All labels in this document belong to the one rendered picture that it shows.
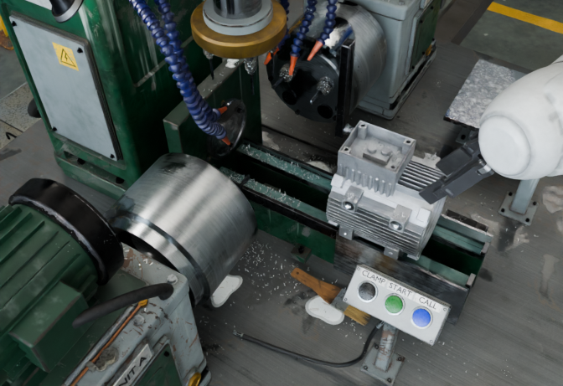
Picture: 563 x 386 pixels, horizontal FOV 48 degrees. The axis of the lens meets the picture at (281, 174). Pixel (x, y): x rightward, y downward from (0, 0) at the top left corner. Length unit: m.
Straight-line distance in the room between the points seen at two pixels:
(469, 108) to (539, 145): 0.98
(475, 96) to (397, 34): 0.28
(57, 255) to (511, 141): 0.57
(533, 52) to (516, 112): 2.84
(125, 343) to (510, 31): 3.03
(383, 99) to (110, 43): 0.81
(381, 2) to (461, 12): 2.12
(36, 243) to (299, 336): 0.67
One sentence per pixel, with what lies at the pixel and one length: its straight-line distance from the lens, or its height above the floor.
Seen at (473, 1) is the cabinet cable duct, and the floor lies 0.04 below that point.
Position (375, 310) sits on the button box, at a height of 1.05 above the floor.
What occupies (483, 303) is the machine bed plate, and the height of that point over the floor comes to 0.80.
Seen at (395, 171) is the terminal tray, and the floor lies 1.15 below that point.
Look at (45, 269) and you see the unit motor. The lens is 0.88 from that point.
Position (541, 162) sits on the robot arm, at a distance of 0.73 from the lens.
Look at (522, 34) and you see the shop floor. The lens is 3.67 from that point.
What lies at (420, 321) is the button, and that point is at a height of 1.07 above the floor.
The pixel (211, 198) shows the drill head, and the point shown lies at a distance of 1.14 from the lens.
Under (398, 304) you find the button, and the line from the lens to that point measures 1.10.
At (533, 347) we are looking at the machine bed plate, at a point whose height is 0.80.
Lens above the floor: 2.01
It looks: 48 degrees down
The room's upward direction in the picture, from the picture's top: 1 degrees counter-clockwise
